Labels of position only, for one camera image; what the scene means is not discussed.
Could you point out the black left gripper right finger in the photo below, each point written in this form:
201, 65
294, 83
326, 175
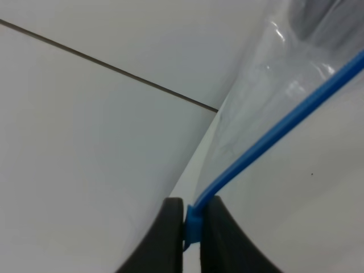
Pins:
224, 247

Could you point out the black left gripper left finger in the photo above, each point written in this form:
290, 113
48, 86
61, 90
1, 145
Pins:
161, 250

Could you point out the clear zip bag blue seal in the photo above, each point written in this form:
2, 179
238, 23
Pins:
299, 54

